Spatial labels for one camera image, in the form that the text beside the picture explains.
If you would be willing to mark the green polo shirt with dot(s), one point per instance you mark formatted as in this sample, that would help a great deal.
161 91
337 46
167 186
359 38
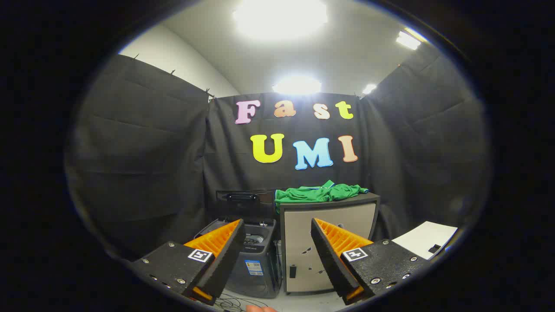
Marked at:
312 195

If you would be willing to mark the small ceiling light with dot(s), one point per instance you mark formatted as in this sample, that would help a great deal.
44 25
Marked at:
369 88

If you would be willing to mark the rectangular ceiling light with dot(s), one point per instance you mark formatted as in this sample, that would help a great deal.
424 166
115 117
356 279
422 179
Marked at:
407 40

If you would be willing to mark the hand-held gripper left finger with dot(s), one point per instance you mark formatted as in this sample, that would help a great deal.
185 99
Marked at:
225 255

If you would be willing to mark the large round ceiling light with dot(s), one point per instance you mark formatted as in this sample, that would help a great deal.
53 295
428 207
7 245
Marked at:
279 17

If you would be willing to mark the dark grey washing machine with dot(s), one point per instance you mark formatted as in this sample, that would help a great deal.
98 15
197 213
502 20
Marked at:
260 249

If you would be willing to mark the black backdrop cloth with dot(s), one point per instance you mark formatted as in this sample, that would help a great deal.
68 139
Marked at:
151 151

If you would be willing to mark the beige cabinet with dark top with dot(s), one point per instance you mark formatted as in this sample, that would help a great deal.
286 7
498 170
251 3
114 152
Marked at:
299 234

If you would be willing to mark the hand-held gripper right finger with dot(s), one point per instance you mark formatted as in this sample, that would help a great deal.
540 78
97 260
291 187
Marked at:
329 255

